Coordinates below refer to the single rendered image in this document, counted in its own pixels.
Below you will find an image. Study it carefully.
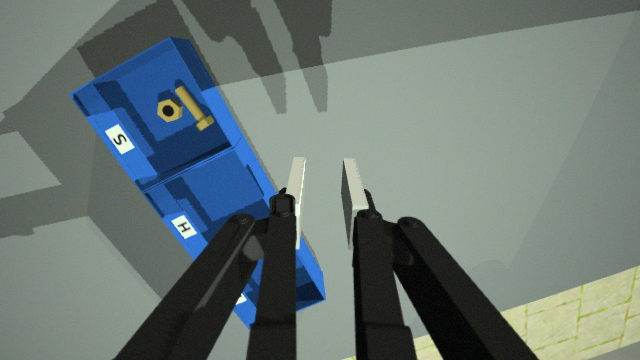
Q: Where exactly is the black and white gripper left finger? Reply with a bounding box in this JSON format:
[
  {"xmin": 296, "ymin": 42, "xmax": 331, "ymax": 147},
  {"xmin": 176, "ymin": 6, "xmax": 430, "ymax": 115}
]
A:
[{"xmin": 112, "ymin": 157, "xmax": 305, "ymax": 360}]

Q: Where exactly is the yellow hex bolt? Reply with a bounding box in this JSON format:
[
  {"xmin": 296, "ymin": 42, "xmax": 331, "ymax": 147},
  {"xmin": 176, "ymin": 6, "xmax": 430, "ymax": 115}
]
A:
[{"xmin": 175, "ymin": 86, "xmax": 214, "ymax": 131}]

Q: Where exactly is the blue three-compartment bin rack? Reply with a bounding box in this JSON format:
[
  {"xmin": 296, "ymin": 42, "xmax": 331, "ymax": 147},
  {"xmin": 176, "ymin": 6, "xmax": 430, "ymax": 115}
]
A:
[{"xmin": 69, "ymin": 37, "xmax": 326, "ymax": 312}]

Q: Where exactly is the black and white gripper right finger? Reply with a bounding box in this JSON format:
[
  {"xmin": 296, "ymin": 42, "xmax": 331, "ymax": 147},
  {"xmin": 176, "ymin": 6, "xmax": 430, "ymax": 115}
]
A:
[{"xmin": 341, "ymin": 158, "xmax": 539, "ymax": 360}]

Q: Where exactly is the yellow hex nut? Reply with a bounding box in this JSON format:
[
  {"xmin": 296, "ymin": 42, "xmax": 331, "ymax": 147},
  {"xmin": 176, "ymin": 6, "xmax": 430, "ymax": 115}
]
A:
[{"xmin": 157, "ymin": 98, "xmax": 183, "ymax": 122}]

